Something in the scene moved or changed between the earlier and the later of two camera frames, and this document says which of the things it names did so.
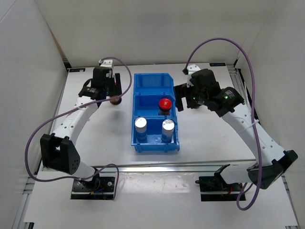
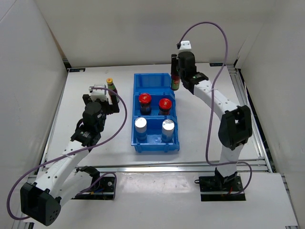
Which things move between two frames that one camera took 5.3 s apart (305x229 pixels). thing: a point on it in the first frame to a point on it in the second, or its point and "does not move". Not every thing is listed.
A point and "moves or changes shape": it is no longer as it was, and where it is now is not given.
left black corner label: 72,70 does not move
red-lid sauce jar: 116,101 moves or changes shape
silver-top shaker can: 140,126 does not move
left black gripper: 118,89 to 113,108
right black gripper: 182,91 to 174,64
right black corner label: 217,64 does not move
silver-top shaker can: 167,128 does not move
